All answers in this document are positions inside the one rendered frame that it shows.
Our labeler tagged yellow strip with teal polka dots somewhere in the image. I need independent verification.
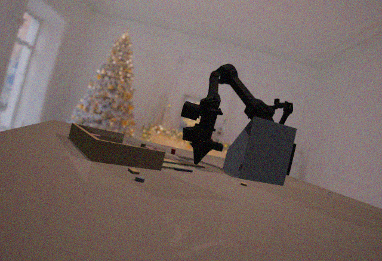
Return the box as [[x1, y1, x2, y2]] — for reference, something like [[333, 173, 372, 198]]
[[162, 162, 186, 169]]

